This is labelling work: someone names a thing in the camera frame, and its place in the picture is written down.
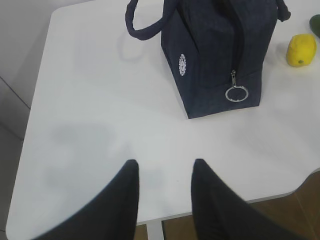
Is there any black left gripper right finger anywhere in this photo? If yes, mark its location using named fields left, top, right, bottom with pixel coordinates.
left=191, top=159, right=310, bottom=240

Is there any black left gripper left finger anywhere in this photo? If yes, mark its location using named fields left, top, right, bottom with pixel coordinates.
left=38, top=159, right=139, bottom=240

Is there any dark navy fabric lunch bag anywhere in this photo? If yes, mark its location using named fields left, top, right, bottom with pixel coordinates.
left=125, top=0, right=291, bottom=119

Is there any white table leg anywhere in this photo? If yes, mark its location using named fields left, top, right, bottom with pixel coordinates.
left=146, top=220, right=165, bottom=240

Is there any green cucumber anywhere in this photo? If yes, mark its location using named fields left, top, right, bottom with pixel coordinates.
left=309, top=14, right=320, bottom=38

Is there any yellow lemon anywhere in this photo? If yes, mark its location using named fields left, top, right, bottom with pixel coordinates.
left=286, top=34, right=317, bottom=67

